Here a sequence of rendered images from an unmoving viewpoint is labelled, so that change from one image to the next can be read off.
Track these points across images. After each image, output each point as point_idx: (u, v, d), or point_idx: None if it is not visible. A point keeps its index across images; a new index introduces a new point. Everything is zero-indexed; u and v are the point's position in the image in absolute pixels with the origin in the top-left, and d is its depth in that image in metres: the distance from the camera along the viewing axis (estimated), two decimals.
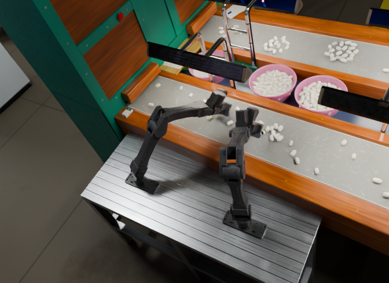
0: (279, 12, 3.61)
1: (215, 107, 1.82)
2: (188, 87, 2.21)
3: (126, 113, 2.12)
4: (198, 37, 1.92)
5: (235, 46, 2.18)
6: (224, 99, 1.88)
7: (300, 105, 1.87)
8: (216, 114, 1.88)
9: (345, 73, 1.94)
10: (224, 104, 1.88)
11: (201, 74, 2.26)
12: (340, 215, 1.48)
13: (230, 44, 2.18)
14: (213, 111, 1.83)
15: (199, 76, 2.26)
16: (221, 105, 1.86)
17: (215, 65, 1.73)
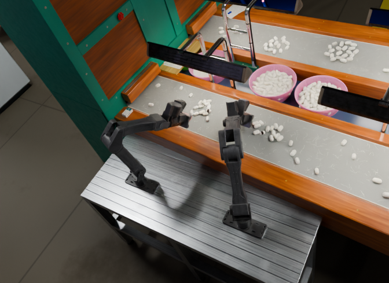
0: (279, 12, 3.61)
1: (171, 119, 1.76)
2: (188, 87, 2.21)
3: (126, 113, 2.12)
4: (198, 37, 1.92)
5: (235, 46, 2.18)
6: (182, 110, 1.82)
7: (300, 105, 1.87)
8: (175, 126, 1.82)
9: (345, 73, 1.94)
10: (183, 116, 1.82)
11: (201, 74, 2.26)
12: (340, 215, 1.48)
13: (230, 44, 2.18)
14: (170, 123, 1.77)
15: (199, 76, 2.26)
16: (179, 117, 1.80)
17: (215, 65, 1.73)
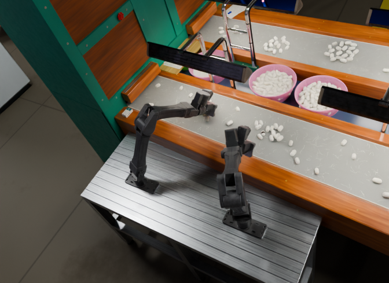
0: (279, 12, 3.61)
1: (199, 107, 1.84)
2: (188, 87, 2.21)
3: (126, 113, 2.12)
4: (198, 37, 1.92)
5: (235, 46, 2.18)
6: (209, 99, 1.90)
7: (300, 105, 1.87)
8: (202, 114, 1.90)
9: (345, 73, 1.94)
10: (210, 105, 1.90)
11: (201, 74, 2.26)
12: (340, 215, 1.48)
13: (230, 44, 2.18)
14: (198, 111, 1.85)
15: (199, 76, 2.26)
16: (207, 106, 1.88)
17: (215, 65, 1.73)
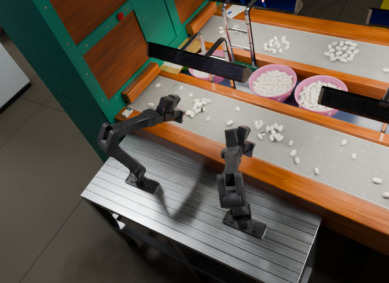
0: (279, 12, 3.61)
1: (165, 114, 1.74)
2: (188, 87, 2.21)
3: (126, 113, 2.12)
4: (198, 37, 1.92)
5: (235, 46, 2.18)
6: (176, 105, 1.80)
7: (300, 105, 1.87)
8: (169, 121, 1.80)
9: (345, 73, 1.94)
10: (177, 111, 1.80)
11: (201, 74, 2.26)
12: (340, 215, 1.48)
13: (230, 44, 2.18)
14: (164, 118, 1.75)
15: (199, 76, 2.26)
16: (173, 112, 1.78)
17: (215, 65, 1.73)
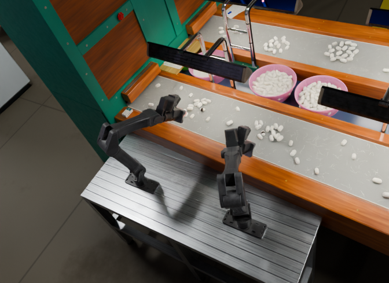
0: (279, 12, 3.61)
1: (165, 114, 1.74)
2: (188, 87, 2.21)
3: (126, 113, 2.12)
4: (198, 37, 1.92)
5: (235, 46, 2.18)
6: (176, 105, 1.79)
7: (300, 105, 1.87)
8: (169, 121, 1.80)
9: (345, 73, 1.94)
10: (177, 110, 1.79)
11: (201, 74, 2.26)
12: (340, 215, 1.48)
13: (230, 44, 2.18)
14: (164, 117, 1.75)
15: (199, 76, 2.26)
16: (173, 111, 1.78)
17: (215, 65, 1.73)
